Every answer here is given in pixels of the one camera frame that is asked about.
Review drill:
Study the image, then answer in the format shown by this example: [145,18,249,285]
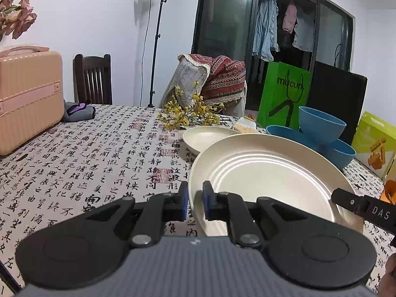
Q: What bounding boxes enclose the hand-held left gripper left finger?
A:
[83,180,189,248]

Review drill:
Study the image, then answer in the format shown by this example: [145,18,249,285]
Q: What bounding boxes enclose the hanging white garment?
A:
[292,14,316,52]

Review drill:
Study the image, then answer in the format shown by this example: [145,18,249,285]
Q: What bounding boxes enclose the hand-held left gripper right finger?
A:
[202,180,310,248]

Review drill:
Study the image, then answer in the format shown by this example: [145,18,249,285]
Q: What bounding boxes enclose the grey purple cloth pouch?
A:
[63,101,96,123]

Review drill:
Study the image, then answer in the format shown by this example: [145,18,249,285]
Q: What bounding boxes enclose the yellow flower branch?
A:
[157,80,225,130]

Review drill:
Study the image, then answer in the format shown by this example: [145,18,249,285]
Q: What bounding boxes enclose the green paper bag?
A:
[257,61,313,130]

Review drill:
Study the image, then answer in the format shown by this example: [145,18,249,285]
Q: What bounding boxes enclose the orange leather piece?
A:
[380,179,396,205]

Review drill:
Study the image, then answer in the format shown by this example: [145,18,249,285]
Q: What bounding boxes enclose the pink artificial flowers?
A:
[0,0,47,42]

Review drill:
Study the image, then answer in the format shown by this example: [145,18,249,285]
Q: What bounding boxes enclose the yellow-green snack box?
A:
[351,111,396,180]

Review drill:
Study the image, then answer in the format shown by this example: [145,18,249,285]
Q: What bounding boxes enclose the black paper bag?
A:
[305,44,369,146]

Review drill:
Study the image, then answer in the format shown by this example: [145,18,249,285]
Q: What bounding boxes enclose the red patterned blanket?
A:
[169,54,246,112]

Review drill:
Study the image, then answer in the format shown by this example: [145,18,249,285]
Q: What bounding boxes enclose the blue bowl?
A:
[265,125,313,144]
[316,139,357,170]
[298,106,347,145]

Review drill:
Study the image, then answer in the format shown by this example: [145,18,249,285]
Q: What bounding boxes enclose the black power cable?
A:
[139,25,149,107]

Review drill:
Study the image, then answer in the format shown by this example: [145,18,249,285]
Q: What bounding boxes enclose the dark framed glass door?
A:
[191,0,355,112]

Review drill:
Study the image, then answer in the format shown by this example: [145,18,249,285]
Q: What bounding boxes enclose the person's right hand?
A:
[379,251,396,297]

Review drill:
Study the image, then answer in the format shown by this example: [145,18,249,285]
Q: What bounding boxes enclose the hanging pink garment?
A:
[282,3,298,34]

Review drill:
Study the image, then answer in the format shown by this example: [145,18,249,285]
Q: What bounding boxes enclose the pink suitcase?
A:
[0,46,64,156]

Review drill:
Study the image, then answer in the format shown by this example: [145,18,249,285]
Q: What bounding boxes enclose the hanging blue shirt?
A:
[252,0,279,62]

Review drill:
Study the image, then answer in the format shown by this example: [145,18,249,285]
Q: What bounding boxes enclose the dark wooden chair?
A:
[73,54,113,106]

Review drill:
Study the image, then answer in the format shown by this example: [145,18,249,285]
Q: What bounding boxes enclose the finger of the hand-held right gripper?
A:
[331,188,369,219]

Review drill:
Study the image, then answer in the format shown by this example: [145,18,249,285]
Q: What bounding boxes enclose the cream plate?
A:
[188,134,365,237]
[182,126,242,154]

